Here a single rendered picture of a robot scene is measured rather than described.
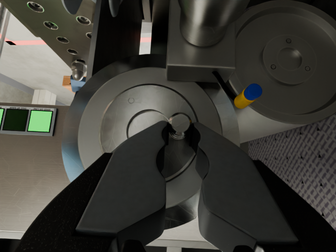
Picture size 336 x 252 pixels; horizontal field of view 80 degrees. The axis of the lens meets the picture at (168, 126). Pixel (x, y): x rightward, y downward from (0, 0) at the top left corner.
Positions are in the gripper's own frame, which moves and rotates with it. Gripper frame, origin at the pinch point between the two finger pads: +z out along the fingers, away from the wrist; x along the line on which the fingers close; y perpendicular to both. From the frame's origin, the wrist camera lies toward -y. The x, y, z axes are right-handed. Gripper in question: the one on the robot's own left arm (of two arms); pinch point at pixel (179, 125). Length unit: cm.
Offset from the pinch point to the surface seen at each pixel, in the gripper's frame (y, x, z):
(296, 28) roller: -5.5, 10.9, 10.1
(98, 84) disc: -0.6, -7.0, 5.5
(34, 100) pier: 147, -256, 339
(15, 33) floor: 18, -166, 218
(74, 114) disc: 1.5, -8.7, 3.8
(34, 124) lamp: 18.6, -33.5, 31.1
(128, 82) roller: -1.1, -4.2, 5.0
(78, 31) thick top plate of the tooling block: -2.6, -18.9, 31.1
